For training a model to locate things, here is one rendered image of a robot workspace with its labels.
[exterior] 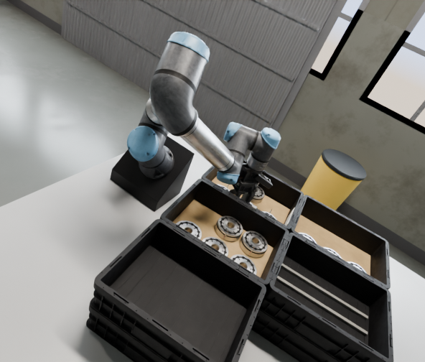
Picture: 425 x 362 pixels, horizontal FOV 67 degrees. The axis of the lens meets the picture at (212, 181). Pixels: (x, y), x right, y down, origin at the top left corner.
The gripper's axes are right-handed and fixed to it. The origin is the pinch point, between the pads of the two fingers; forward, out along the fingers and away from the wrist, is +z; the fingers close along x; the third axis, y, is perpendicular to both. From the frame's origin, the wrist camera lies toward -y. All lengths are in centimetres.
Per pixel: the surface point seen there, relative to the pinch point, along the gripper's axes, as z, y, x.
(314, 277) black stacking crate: 2.0, -15.6, 38.0
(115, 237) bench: 15, 50, 2
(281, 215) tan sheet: 1.9, -19.2, 7.0
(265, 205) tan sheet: 1.9, -14.5, 0.2
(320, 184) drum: 43, -128, -59
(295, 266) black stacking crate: 2.0, -10.1, 32.1
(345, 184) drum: 31, -138, -47
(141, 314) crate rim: -8, 54, 44
